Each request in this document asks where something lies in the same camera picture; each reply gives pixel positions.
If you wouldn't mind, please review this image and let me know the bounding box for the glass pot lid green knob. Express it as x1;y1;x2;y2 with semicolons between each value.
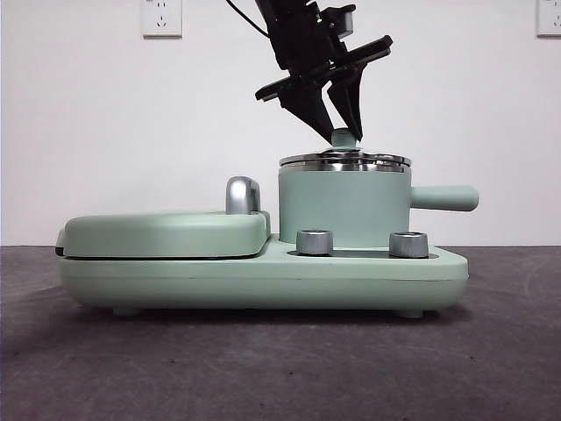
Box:
279;128;412;173

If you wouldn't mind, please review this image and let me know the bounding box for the silver control knob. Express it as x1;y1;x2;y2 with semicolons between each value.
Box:
388;231;430;259
296;228;337;255

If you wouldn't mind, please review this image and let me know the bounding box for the mint green breakfast maker base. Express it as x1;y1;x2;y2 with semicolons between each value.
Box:
60;234;470;318

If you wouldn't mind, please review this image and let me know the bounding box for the mint green hinged griddle cover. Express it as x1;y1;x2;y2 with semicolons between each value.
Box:
54;209;273;260

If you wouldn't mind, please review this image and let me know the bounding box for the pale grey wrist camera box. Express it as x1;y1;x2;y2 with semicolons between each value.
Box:
322;4;357;39

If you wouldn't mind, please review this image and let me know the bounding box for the black cable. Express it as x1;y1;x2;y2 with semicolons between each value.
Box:
224;0;272;41

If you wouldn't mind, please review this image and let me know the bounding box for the mint green pot with handle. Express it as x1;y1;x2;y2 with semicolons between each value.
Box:
278;165;479;246

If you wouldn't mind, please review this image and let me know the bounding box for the chrome griddle cover handle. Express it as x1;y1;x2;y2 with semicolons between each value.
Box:
225;175;263;216

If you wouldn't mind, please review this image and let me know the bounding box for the white wall socket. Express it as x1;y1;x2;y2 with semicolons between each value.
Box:
140;0;183;39
536;0;561;39

